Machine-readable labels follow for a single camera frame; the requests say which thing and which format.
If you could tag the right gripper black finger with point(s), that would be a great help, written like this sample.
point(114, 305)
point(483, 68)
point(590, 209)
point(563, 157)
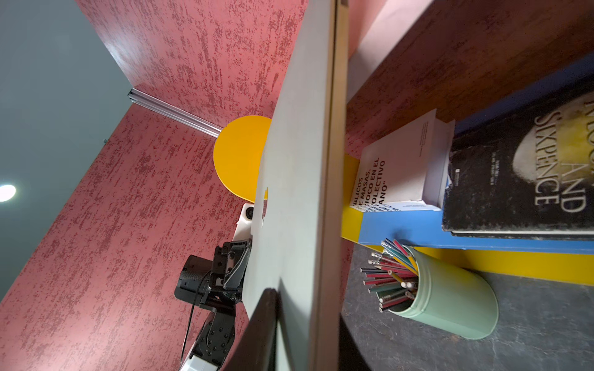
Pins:
point(256, 350)

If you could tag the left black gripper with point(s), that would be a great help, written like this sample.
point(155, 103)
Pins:
point(217, 283)

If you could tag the silver laptop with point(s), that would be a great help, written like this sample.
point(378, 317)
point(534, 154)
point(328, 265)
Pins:
point(299, 199)

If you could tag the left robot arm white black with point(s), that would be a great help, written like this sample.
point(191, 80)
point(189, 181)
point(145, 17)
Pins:
point(213, 343)

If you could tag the colored pencils bundle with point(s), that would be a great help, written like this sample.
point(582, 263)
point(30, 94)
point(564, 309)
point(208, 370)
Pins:
point(393, 276)

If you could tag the green pencil cup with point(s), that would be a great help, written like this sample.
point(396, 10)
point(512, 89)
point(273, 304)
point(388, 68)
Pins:
point(452, 299)

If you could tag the white book black text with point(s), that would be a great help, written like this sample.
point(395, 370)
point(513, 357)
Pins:
point(406, 170)

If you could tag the black book gold cover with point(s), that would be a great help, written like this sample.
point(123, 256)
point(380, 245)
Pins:
point(526, 175)

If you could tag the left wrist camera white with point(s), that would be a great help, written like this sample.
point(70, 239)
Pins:
point(243, 229)

